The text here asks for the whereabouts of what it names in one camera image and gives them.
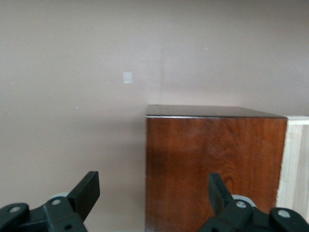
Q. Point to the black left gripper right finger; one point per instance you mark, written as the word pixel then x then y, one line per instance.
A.
pixel 217 195

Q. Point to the small tape patch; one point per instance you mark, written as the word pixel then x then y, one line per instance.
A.
pixel 127 77

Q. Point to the wooden drawer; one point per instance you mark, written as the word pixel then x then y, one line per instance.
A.
pixel 294 157

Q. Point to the dark brown wooden cabinet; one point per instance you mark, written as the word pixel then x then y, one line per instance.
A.
pixel 205 149

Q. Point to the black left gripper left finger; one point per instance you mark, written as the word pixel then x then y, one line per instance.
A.
pixel 87 191

